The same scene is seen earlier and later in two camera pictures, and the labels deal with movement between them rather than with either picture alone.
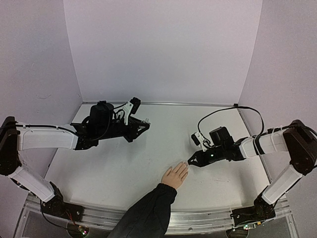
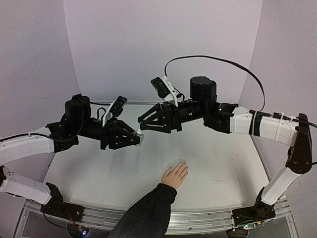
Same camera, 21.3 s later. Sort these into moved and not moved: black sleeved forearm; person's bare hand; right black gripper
Moved: right black gripper
Not moved: person's bare hand; black sleeved forearm
